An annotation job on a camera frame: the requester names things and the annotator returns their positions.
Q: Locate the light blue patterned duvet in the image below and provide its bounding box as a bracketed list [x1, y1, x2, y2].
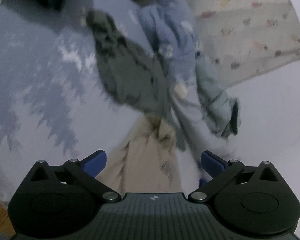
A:
[139, 0, 235, 161]

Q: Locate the white patterned curtain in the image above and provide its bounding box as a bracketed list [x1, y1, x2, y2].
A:
[185, 0, 300, 87]

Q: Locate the grey-green garment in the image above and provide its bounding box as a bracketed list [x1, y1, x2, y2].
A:
[86, 10, 186, 151]

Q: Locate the royal blue garment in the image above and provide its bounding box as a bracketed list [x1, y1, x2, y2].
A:
[199, 178, 207, 187]

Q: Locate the teal green blanket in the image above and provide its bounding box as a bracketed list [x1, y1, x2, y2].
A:
[196, 55, 241, 138]

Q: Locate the beige t-shirt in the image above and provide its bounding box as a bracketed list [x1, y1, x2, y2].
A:
[96, 115, 182, 195]

